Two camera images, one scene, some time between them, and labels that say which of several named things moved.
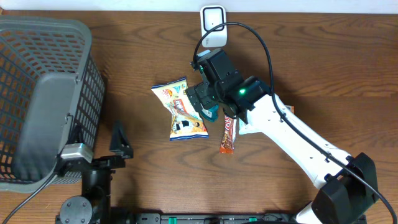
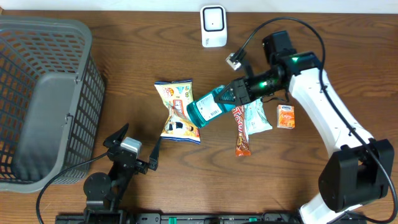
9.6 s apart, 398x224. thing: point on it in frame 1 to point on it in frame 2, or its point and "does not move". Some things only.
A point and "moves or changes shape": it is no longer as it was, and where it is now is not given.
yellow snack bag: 186,122 moves or changes shape
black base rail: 177,218 does not move
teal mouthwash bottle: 211,114 moves or changes shape
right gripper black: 201,89 to 244,94
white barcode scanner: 211,16 does not move
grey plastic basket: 52,93 does not move
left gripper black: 110,163 to 142,167
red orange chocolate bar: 227,142 to 242,148
